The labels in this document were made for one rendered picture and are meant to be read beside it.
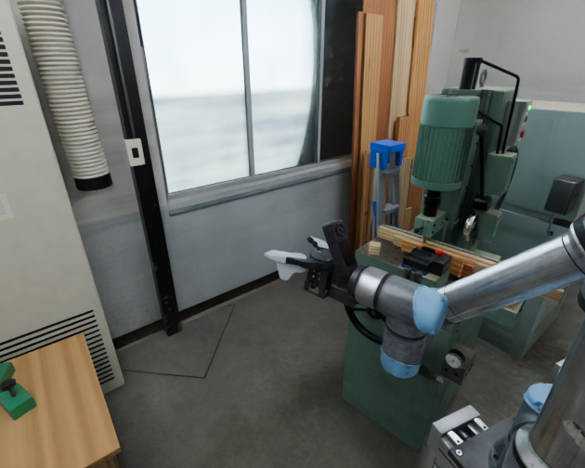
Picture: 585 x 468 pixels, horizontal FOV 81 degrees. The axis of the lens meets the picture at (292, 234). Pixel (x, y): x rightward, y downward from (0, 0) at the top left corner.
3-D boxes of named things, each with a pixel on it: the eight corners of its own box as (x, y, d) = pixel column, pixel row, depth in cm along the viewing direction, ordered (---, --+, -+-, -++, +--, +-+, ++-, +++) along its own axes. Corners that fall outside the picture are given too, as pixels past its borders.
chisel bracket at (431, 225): (411, 236, 137) (414, 216, 133) (426, 226, 146) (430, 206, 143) (429, 242, 133) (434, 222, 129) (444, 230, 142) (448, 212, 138)
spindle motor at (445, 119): (402, 185, 129) (415, 96, 115) (422, 175, 140) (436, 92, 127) (449, 196, 118) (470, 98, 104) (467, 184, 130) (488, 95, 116)
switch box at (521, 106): (497, 144, 135) (508, 100, 128) (503, 140, 141) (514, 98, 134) (514, 146, 131) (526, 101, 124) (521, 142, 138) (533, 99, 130)
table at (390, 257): (340, 271, 141) (341, 258, 138) (379, 245, 161) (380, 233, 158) (504, 344, 104) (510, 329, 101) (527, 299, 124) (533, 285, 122)
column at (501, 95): (411, 250, 165) (440, 86, 134) (431, 235, 180) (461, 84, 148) (460, 266, 152) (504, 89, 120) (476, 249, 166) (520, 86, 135)
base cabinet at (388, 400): (339, 397, 185) (349, 287, 153) (392, 340, 223) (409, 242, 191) (420, 455, 157) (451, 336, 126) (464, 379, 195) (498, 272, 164)
